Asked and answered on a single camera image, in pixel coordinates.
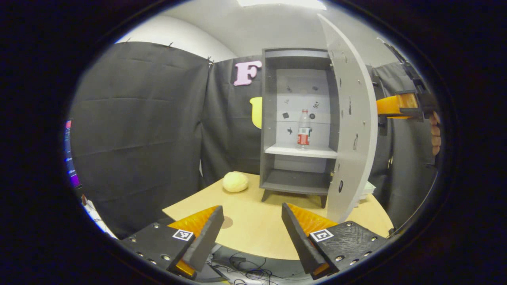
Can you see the green book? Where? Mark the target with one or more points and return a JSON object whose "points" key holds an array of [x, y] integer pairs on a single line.
{"points": [[369, 185]]}

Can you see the wide ceiling light panel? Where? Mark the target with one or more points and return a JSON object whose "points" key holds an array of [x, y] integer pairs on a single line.
{"points": [[281, 3]]}

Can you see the clear plastic bottle red label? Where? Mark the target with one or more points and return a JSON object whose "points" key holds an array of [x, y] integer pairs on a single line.
{"points": [[304, 130]]}

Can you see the computer monitor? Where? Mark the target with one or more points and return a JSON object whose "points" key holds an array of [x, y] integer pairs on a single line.
{"points": [[69, 154]]}

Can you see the pale yellow round bun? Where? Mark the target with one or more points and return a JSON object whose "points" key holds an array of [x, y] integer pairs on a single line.
{"points": [[235, 181]]}

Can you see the black backdrop cloth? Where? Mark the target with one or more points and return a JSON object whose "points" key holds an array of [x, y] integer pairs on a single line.
{"points": [[138, 118]]}

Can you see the round brown coaster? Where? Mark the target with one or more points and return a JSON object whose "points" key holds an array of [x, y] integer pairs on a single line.
{"points": [[227, 222]]}

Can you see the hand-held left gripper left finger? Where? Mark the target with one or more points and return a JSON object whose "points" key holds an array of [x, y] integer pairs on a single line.
{"points": [[206, 241]]}

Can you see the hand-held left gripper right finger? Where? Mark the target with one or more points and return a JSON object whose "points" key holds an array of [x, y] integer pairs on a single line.
{"points": [[299, 241]]}

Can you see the dark grey cabinet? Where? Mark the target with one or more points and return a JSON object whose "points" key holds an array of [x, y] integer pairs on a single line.
{"points": [[295, 182]]}

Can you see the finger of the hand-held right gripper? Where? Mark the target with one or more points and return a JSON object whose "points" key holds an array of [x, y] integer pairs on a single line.
{"points": [[396, 105]]}

